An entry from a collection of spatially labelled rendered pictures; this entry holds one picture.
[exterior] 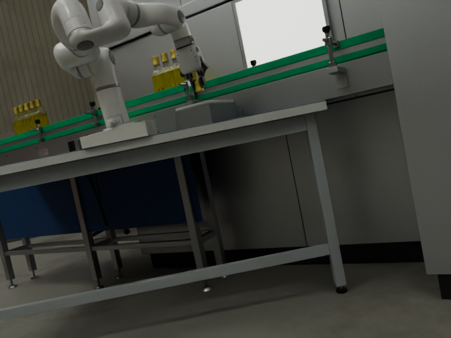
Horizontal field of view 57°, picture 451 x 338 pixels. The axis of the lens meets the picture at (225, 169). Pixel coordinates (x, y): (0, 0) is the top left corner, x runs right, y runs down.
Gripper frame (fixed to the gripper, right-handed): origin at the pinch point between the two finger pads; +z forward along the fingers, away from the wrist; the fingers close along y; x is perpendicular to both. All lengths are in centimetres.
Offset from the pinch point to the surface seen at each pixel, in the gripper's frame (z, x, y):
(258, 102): 16.7, -16.7, -14.9
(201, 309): 87, 32, 16
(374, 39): 5, -23, -65
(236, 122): 16.6, 11.7, -17.6
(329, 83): 16, -17, -46
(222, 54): -6.3, -41.1, 7.7
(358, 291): 93, 11, -45
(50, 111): -2, -191, 335
